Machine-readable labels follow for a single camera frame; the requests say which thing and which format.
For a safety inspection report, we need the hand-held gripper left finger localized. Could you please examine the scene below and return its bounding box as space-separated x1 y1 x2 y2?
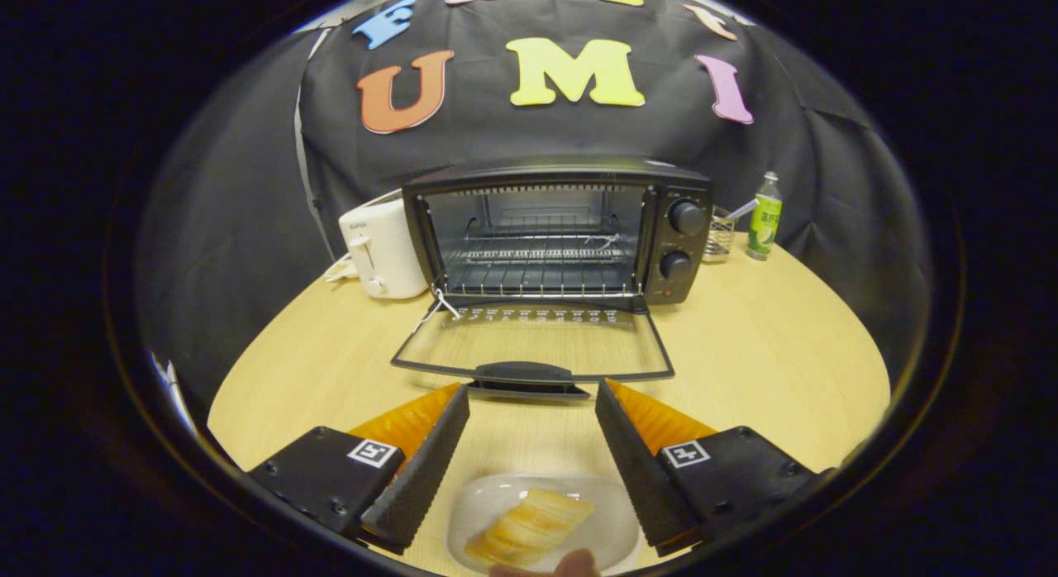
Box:
248 383 470 556

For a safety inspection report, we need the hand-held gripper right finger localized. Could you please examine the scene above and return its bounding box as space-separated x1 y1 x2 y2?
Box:
595 378 836 558

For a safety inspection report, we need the golden bread roll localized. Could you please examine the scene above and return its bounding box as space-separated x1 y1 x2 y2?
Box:
464 488 595 568

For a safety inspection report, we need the black toaster oven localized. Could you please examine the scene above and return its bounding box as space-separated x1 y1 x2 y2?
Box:
390 155 714 397

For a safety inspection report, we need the white pop-up toaster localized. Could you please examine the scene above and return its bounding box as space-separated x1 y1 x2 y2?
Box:
339 198 431 300

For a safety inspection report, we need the white oval plate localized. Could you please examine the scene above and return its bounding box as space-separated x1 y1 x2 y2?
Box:
446 474 642 575

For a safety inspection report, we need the green label drink bottle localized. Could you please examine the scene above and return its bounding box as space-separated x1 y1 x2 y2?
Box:
746 171 784 261

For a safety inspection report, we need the wire mesh basket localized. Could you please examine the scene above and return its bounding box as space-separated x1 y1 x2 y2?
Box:
703 207 738 264

